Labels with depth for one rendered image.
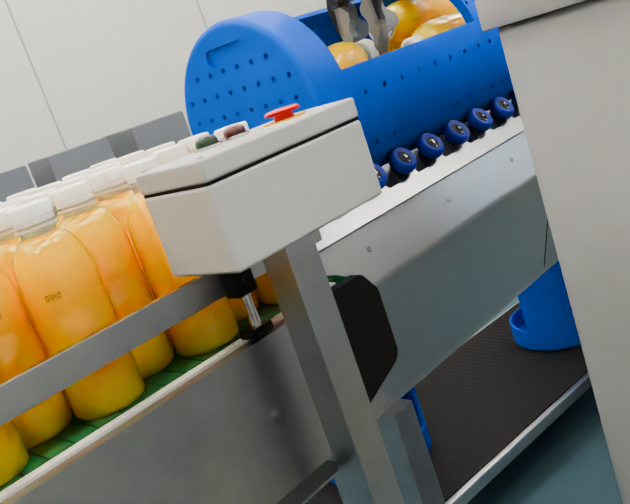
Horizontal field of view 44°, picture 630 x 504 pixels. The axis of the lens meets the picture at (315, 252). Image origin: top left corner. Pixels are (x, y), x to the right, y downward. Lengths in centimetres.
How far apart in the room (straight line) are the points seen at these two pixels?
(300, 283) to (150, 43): 419
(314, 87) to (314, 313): 37
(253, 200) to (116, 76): 408
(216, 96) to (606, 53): 53
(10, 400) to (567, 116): 69
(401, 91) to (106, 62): 367
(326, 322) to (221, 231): 17
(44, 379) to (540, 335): 181
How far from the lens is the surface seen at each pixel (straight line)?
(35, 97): 452
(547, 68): 99
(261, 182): 66
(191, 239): 67
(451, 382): 232
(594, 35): 95
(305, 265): 73
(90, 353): 72
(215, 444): 78
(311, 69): 102
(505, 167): 135
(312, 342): 75
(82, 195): 79
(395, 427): 117
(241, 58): 109
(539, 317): 230
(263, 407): 81
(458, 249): 122
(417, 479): 122
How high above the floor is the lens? 114
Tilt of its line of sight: 13 degrees down
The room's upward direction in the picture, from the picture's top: 19 degrees counter-clockwise
